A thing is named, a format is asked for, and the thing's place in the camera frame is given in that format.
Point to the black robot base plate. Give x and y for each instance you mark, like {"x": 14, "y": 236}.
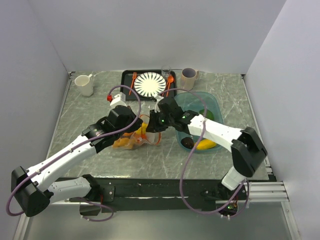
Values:
{"x": 138, "y": 194}

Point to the dark purple food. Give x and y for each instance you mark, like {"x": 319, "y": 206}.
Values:
{"x": 187, "y": 142}

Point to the white black striped plate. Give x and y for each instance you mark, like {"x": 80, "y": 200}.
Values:
{"x": 149, "y": 83}

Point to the green lime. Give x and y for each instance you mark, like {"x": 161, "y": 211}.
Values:
{"x": 208, "y": 114}

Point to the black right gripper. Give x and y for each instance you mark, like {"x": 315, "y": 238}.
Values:
{"x": 153, "y": 126}

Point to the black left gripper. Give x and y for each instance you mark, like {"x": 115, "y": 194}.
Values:
{"x": 137, "y": 124}

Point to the clear drinking glass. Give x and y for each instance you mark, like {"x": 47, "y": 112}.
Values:
{"x": 166, "y": 71}

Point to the orange plastic spoon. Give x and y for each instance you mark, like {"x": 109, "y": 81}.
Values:
{"x": 170, "y": 80}

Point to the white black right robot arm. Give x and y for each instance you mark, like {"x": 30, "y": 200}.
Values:
{"x": 246, "y": 147}

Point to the aluminium frame rail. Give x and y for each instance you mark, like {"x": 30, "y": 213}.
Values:
{"x": 252, "y": 191}

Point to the white mug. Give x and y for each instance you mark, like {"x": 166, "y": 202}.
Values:
{"x": 84, "y": 84}

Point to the yellow banana toy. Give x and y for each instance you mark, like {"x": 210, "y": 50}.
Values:
{"x": 205, "y": 144}

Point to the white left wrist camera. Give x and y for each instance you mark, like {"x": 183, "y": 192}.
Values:
{"x": 117, "y": 100}

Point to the black serving tray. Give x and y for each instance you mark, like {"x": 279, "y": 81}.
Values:
{"x": 126, "y": 79}

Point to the yellow lumpy food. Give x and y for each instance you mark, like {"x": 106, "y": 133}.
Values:
{"x": 142, "y": 129}

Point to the orange plastic fork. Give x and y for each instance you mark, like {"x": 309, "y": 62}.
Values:
{"x": 134, "y": 76}

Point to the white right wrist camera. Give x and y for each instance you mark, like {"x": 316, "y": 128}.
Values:
{"x": 158, "y": 98}

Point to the teal transparent plastic container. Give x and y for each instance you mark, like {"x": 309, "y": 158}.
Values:
{"x": 196, "y": 101}

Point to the beige mug purple inside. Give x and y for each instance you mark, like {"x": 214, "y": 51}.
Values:
{"x": 188, "y": 78}

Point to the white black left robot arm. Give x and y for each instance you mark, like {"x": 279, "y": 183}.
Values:
{"x": 37, "y": 187}

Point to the clear zip top bag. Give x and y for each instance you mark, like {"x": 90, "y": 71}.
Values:
{"x": 148, "y": 138}

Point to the golden ginger root toy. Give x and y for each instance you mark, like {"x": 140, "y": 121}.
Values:
{"x": 124, "y": 143}

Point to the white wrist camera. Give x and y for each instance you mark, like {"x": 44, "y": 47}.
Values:
{"x": 158, "y": 98}
{"x": 117, "y": 100}

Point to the orange fruit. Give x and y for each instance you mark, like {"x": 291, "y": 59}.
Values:
{"x": 128, "y": 134}

